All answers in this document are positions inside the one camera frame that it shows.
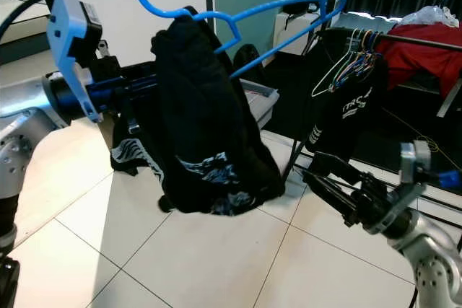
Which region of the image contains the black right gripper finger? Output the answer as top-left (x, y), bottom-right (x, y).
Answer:
top-left (315, 151), bottom-right (376, 188)
top-left (303, 167), bottom-right (360, 216)

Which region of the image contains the dark printed t-shirt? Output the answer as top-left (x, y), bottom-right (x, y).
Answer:
top-left (108, 6), bottom-right (287, 217)

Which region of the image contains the white plastic hanger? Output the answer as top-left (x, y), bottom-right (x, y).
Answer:
top-left (310, 30), bottom-right (362, 98)

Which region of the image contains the orange plastic hanger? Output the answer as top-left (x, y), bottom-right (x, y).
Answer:
top-left (332, 28), bottom-right (380, 96)

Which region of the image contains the green plastic hanger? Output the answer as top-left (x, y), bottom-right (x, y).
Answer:
top-left (328, 28), bottom-right (376, 96)

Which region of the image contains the grey storage bin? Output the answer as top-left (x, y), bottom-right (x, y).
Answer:
top-left (240, 79), bottom-right (281, 131)

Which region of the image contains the red cloth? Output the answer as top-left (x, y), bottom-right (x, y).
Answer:
top-left (374, 22), bottom-right (462, 97)

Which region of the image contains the black metal clothes rack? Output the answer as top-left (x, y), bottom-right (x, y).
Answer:
top-left (289, 25), bottom-right (462, 211)

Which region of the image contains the white plastic bag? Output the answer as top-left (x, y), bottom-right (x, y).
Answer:
top-left (399, 5), bottom-right (461, 30)

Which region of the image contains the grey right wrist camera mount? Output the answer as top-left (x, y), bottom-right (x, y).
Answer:
top-left (367, 140), bottom-right (435, 237)

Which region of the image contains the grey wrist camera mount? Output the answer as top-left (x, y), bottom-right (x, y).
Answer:
top-left (45, 0), bottom-right (105, 123)
top-left (367, 140), bottom-right (435, 237)

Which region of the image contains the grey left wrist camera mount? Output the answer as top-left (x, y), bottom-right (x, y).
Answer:
top-left (45, 0), bottom-right (105, 123)

